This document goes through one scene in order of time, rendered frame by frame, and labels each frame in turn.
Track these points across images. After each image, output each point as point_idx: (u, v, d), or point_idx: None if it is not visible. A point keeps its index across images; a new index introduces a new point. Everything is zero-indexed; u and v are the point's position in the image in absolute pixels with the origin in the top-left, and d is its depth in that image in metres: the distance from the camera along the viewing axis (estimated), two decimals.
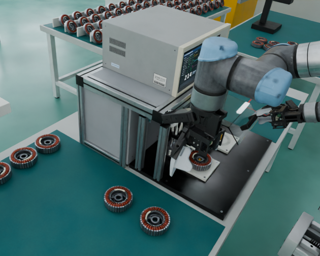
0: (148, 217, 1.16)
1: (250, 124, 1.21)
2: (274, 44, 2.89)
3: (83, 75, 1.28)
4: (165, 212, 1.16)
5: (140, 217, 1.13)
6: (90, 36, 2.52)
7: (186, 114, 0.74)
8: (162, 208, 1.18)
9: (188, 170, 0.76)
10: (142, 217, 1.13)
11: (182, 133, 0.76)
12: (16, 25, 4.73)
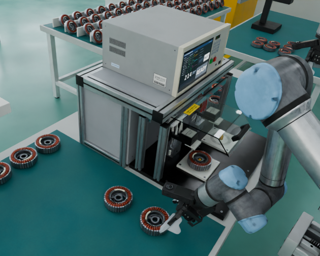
0: (148, 217, 1.16)
1: (241, 135, 1.15)
2: (274, 44, 2.89)
3: (83, 75, 1.28)
4: (165, 212, 1.16)
5: (140, 217, 1.13)
6: (90, 36, 2.52)
7: (189, 199, 0.98)
8: (162, 208, 1.18)
9: (177, 233, 1.03)
10: (142, 217, 1.13)
11: (179, 209, 1.01)
12: (16, 25, 4.73)
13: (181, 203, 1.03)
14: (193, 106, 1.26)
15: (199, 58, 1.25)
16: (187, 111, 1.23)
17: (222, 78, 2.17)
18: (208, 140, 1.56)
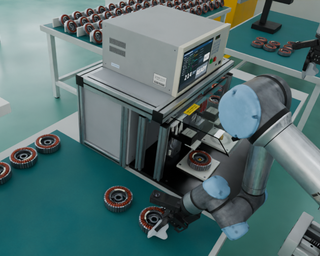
0: (147, 217, 1.16)
1: None
2: (274, 44, 2.89)
3: (83, 75, 1.28)
4: (164, 212, 1.16)
5: (140, 217, 1.13)
6: (90, 36, 2.52)
7: (174, 207, 1.03)
8: (161, 208, 1.18)
9: (164, 238, 1.08)
10: (141, 217, 1.13)
11: (166, 216, 1.05)
12: (16, 25, 4.73)
13: (167, 211, 1.07)
14: (193, 106, 1.26)
15: (199, 58, 1.25)
16: (187, 111, 1.23)
17: (222, 78, 2.17)
18: (208, 140, 1.56)
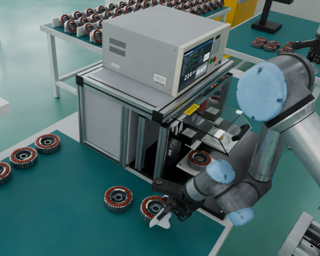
0: (148, 206, 1.12)
1: (241, 135, 1.15)
2: (274, 44, 2.89)
3: (83, 75, 1.28)
4: (166, 201, 1.12)
5: (141, 206, 1.10)
6: (90, 36, 2.52)
7: (178, 194, 0.99)
8: (163, 197, 1.14)
9: (166, 228, 1.04)
10: (143, 206, 1.09)
11: (168, 203, 1.01)
12: (16, 25, 4.73)
13: (170, 198, 1.03)
14: (193, 106, 1.26)
15: (199, 58, 1.25)
16: (187, 111, 1.23)
17: (222, 78, 2.17)
18: (208, 140, 1.56)
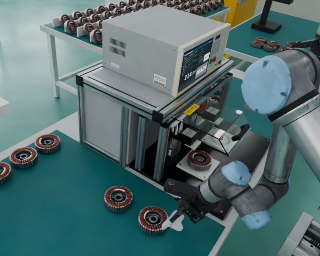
0: (146, 217, 1.16)
1: (241, 135, 1.15)
2: (274, 44, 2.89)
3: (83, 75, 1.28)
4: (164, 212, 1.16)
5: (139, 216, 1.13)
6: (90, 36, 2.52)
7: (191, 196, 0.97)
8: (160, 208, 1.18)
9: (179, 230, 1.02)
10: (141, 216, 1.13)
11: (181, 205, 1.00)
12: (16, 25, 4.73)
13: (183, 200, 1.02)
14: (193, 106, 1.26)
15: (199, 58, 1.25)
16: (187, 111, 1.23)
17: (222, 78, 2.17)
18: (208, 140, 1.56)
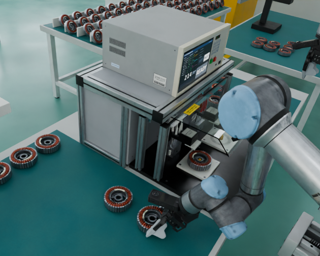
0: (145, 216, 1.16)
1: None
2: (274, 44, 2.89)
3: (83, 75, 1.28)
4: (162, 211, 1.16)
5: (138, 216, 1.14)
6: (90, 36, 2.52)
7: (173, 206, 1.03)
8: (159, 207, 1.18)
9: (162, 238, 1.08)
10: (139, 216, 1.13)
11: (164, 215, 1.05)
12: (16, 25, 4.73)
13: (166, 210, 1.07)
14: (193, 106, 1.26)
15: (199, 58, 1.25)
16: (187, 111, 1.23)
17: (222, 78, 2.17)
18: (208, 140, 1.56)
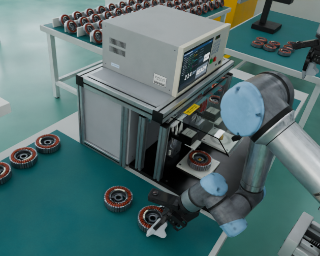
0: (145, 216, 1.16)
1: None
2: (274, 44, 2.89)
3: (83, 75, 1.28)
4: None
5: (138, 216, 1.13)
6: (90, 36, 2.52)
7: (173, 205, 1.02)
8: (160, 206, 1.18)
9: (162, 237, 1.08)
10: (140, 216, 1.13)
11: (164, 214, 1.05)
12: (16, 25, 4.73)
13: (166, 209, 1.07)
14: (193, 106, 1.26)
15: (199, 58, 1.25)
16: (187, 111, 1.23)
17: (222, 78, 2.17)
18: (208, 140, 1.56)
